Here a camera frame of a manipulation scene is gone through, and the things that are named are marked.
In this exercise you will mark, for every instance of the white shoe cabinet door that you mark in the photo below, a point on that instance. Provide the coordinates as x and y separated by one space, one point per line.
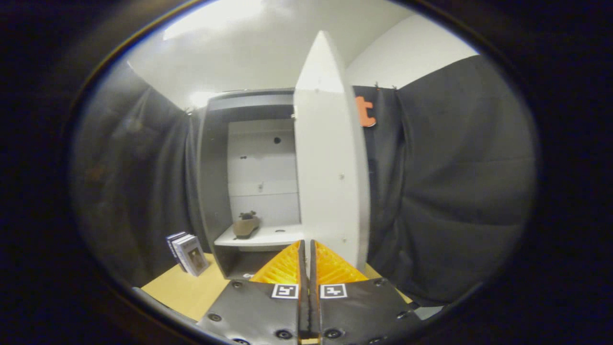
330 167

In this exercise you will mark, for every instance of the grey shoe cabinet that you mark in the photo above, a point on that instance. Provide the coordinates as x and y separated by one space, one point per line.
213 182

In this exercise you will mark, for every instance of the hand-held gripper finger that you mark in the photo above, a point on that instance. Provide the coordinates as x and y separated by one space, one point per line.
313 306
301 306

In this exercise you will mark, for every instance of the black backdrop cloth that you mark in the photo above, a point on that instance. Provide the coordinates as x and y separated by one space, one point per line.
455 191

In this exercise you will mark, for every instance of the white picture-cover book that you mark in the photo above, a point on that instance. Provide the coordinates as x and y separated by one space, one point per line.
192 255

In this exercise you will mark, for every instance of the dark-cover book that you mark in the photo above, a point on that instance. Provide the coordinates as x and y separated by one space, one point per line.
172 242

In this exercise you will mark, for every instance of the brown fuzzy slipper shoe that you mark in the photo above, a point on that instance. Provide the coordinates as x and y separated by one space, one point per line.
246 227

